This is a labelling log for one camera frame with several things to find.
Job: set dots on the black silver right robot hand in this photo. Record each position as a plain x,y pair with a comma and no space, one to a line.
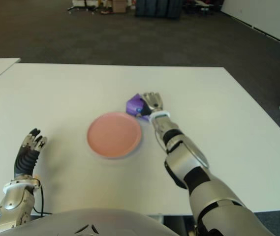
154,102

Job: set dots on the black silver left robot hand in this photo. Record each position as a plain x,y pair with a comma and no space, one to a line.
25,159

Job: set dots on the purple tissue paper pack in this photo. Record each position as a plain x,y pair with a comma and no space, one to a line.
133,104

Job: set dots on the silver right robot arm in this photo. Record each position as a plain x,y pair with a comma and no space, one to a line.
203,186

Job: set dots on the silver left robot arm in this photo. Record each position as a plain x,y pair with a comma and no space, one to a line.
14,201

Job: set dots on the pink round plate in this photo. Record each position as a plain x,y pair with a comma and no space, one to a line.
112,135

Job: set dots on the silver robot torso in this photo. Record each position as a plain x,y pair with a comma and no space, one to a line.
93,222

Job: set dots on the dark blue cabinet row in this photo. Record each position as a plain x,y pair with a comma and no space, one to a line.
154,8

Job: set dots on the brown cardboard box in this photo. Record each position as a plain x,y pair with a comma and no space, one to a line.
118,6

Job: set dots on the white office desk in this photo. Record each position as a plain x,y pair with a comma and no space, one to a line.
198,6

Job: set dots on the white wheeled trolley frame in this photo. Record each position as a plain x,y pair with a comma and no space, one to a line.
72,7

